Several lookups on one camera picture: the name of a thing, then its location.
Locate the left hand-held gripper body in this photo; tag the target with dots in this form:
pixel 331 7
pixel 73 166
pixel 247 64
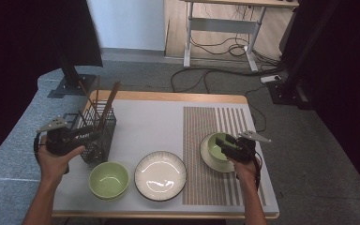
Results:
pixel 61 142

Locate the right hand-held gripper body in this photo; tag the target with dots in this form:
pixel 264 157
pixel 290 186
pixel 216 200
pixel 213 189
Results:
pixel 243 150

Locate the green bowl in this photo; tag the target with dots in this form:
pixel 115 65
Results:
pixel 214 146
pixel 211 164
pixel 109 199
pixel 109 179

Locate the brown wooden chopstick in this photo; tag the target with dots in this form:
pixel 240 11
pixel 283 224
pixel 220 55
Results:
pixel 97 90
pixel 86 93

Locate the person's left hand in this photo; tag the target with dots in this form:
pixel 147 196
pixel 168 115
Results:
pixel 54 165

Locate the striped brown placemat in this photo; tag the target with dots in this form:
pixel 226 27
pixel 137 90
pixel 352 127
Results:
pixel 200 125

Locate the brown wooden utensil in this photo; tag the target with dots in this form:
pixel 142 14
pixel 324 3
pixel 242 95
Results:
pixel 112 95

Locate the black metal stand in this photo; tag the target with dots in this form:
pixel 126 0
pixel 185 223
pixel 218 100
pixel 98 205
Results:
pixel 284 93

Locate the white ribbed plate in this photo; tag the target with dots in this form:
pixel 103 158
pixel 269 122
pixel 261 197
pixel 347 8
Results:
pixel 159 178

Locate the white power strip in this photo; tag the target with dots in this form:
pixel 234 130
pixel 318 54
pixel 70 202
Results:
pixel 270 78

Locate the black curtain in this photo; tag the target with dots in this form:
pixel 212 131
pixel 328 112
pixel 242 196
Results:
pixel 350 78
pixel 28 47

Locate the black stand with base plate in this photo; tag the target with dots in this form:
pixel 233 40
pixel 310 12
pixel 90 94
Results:
pixel 72 86

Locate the white metal desk frame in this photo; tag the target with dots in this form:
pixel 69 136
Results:
pixel 222 25

